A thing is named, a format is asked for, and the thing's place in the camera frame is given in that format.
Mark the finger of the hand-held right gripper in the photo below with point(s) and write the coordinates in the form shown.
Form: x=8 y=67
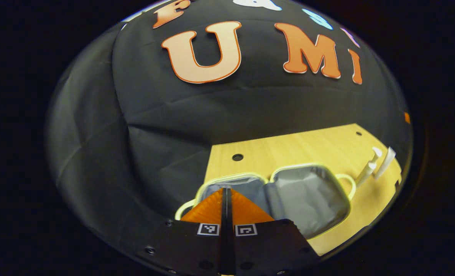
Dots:
x=407 y=117

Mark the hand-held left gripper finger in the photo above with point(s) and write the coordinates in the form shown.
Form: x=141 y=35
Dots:
x=224 y=230
x=229 y=230

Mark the cream yellow suitcase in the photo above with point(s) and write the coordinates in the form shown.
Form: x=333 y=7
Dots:
x=307 y=199

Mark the white squeeze tube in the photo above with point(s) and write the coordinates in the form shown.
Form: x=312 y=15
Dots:
x=385 y=161

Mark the white foam pump bottle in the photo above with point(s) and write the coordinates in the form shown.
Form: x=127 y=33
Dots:
x=366 y=173

